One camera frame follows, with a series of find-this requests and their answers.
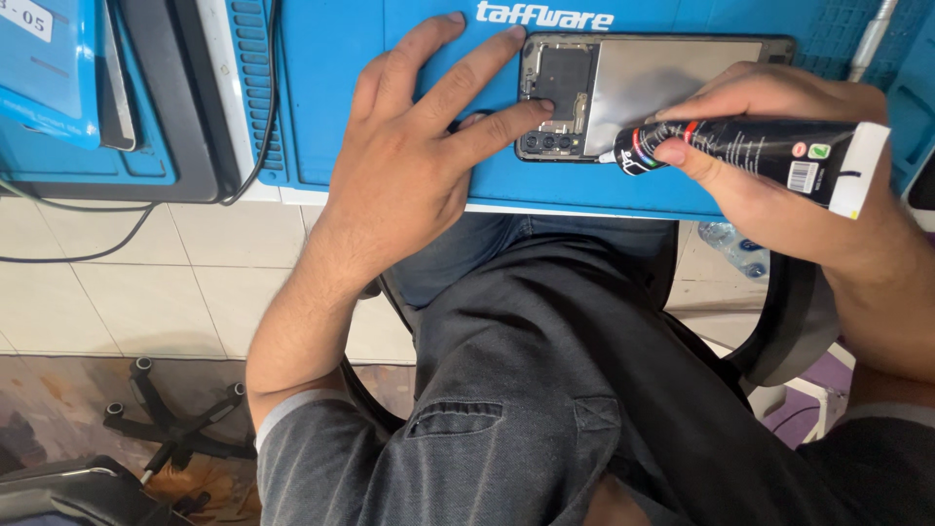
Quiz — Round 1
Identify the person's right hand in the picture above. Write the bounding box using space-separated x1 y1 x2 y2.
646 62 914 276

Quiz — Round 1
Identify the person's left hand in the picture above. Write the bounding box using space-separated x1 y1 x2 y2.
314 11 556 292

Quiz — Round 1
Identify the black glue tube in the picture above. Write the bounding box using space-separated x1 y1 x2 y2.
598 117 892 220

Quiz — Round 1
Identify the smartphone without back cover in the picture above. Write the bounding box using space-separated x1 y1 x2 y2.
515 31 797 163

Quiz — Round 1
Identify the blue silicone repair mat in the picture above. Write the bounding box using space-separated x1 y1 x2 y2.
225 0 935 222

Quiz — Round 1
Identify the silver metal rod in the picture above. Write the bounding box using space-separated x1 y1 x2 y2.
847 0 899 83

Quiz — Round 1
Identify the clear plastic water bottle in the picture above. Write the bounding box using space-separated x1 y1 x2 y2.
697 221 771 281

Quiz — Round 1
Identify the black office chair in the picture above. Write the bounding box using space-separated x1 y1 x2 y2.
339 219 842 439

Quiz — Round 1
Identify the person's dark grey shirt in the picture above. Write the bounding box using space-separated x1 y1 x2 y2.
254 234 935 526

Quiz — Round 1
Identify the white plastic stool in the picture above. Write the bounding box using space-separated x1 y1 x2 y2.
745 342 857 447

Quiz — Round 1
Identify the black chair base with castors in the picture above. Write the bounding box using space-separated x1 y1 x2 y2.
102 357 258 487

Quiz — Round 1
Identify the blue labelled plastic box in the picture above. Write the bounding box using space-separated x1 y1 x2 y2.
0 0 105 151

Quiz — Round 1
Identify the black and grey chair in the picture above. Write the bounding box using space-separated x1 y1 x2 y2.
0 454 213 526

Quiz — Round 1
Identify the black cable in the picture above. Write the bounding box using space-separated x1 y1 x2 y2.
0 179 159 264
219 0 283 207

